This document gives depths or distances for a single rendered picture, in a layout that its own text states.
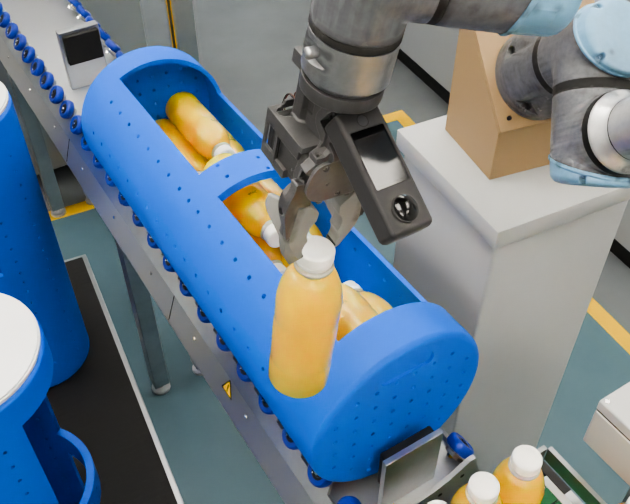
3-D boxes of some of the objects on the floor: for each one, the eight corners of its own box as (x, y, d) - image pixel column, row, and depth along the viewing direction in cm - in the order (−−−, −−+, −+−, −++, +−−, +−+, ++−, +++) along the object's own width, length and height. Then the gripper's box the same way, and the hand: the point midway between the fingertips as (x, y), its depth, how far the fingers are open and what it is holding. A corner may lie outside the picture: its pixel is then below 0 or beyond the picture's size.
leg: (63, 206, 303) (21, 66, 260) (68, 214, 300) (26, 74, 256) (49, 211, 301) (4, 71, 257) (54, 220, 298) (9, 78, 254)
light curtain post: (215, 249, 286) (145, -310, 167) (223, 258, 282) (157, -306, 164) (201, 255, 283) (119, -308, 165) (208, 265, 280) (130, -304, 161)
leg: (166, 377, 244) (133, 232, 200) (173, 390, 240) (142, 245, 196) (149, 385, 241) (112, 240, 198) (156, 398, 238) (120, 254, 194)
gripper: (366, 29, 68) (323, 199, 84) (253, 51, 63) (229, 228, 78) (423, 86, 64) (366, 254, 79) (306, 115, 58) (270, 288, 74)
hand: (315, 251), depth 76 cm, fingers closed on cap, 4 cm apart
